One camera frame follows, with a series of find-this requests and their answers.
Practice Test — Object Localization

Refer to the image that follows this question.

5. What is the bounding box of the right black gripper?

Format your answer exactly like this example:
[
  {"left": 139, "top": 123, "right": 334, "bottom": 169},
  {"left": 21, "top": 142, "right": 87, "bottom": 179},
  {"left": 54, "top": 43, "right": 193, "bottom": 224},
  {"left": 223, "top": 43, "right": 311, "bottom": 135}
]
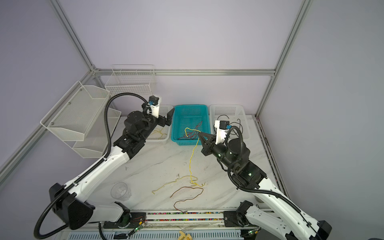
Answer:
[{"left": 196, "top": 130, "right": 236, "bottom": 171}]

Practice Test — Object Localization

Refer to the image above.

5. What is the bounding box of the long black cable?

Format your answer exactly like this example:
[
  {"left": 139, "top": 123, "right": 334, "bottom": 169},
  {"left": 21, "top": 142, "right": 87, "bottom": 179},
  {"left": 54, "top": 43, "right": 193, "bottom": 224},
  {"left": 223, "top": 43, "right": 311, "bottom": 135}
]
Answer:
[{"left": 213, "top": 114, "right": 244, "bottom": 136}]

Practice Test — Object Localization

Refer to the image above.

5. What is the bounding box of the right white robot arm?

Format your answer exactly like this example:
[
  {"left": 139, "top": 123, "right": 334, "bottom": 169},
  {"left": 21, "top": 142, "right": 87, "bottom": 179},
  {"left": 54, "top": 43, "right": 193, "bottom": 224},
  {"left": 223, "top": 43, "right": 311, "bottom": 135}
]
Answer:
[{"left": 198, "top": 121, "right": 332, "bottom": 240}]

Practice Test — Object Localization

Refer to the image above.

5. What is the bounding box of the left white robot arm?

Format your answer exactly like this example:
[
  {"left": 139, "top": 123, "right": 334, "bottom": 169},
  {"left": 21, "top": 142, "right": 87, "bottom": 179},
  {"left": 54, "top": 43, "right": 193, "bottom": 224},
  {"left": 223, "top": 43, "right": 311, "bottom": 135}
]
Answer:
[{"left": 34, "top": 93, "right": 175, "bottom": 240}]

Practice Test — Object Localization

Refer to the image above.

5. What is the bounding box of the left white plastic basket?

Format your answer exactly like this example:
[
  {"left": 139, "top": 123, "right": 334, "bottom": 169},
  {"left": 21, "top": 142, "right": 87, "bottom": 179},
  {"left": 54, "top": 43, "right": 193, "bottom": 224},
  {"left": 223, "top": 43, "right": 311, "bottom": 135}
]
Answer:
[{"left": 144, "top": 104, "right": 174, "bottom": 145}]

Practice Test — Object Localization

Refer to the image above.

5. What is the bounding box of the white plastic basket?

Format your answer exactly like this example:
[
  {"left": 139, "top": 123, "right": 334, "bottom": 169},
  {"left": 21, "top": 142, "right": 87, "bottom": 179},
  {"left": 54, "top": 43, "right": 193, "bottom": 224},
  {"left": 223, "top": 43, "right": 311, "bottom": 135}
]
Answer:
[
  {"left": 209, "top": 104, "right": 251, "bottom": 141},
  {"left": 144, "top": 104, "right": 174, "bottom": 145}
]

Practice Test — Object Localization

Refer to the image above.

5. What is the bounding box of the teal plastic basket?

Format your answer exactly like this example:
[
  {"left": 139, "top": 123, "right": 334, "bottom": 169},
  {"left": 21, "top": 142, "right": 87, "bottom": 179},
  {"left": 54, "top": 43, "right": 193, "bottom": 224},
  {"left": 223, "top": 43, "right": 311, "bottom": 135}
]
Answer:
[{"left": 171, "top": 105, "right": 211, "bottom": 146}]

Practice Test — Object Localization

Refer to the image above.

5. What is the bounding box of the right white plastic basket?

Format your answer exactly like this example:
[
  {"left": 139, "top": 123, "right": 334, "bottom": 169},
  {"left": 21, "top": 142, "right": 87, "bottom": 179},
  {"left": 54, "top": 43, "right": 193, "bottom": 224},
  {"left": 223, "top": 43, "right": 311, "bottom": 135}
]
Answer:
[{"left": 209, "top": 104, "right": 251, "bottom": 141}]

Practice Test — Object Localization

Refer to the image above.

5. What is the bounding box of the white two-tier mesh shelf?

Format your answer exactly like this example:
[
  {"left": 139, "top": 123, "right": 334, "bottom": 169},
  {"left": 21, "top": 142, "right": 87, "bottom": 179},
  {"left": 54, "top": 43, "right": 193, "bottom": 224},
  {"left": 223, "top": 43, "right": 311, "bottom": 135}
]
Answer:
[{"left": 40, "top": 81, "right": 111, "bottom": 159}]

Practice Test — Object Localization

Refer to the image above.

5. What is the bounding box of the yellow object at front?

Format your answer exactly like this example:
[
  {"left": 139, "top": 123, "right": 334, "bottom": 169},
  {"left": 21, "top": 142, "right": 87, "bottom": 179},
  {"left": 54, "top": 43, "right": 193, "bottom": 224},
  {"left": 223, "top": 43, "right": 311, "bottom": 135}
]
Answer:
[{"left": 178, "top": 231, "right": 193, "bottom": 240}]

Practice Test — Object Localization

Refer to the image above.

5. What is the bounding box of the white wire wall basket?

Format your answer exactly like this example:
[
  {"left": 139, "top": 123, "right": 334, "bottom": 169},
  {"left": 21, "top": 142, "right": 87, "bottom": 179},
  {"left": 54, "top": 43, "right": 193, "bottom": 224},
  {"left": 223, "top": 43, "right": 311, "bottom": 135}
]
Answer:
[{"left": 105, "top": 65, "right": 157, "bottom": 96}]

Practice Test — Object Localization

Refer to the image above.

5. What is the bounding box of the aluminium front rail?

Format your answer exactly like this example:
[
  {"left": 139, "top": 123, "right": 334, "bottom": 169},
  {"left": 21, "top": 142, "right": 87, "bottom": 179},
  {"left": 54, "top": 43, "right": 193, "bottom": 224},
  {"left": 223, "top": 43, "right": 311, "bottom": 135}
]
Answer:
[{"left": 58, "top": 207, "right": 310, "bottom": 233}]

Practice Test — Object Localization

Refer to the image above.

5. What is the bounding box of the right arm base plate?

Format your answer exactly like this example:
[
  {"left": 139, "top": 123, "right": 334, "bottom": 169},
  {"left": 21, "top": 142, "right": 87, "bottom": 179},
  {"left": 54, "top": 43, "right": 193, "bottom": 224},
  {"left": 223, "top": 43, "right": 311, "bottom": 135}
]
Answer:
[{"left": 223, "top": 211, "right": 259, "bottom": 228}]

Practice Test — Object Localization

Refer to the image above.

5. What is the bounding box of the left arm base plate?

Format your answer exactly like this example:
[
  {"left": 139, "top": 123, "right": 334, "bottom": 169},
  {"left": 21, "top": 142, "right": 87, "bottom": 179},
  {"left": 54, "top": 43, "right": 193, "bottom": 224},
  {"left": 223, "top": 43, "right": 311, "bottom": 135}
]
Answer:
[{"left": 103, "top": 212, "right": 147, "bottom": 229}]

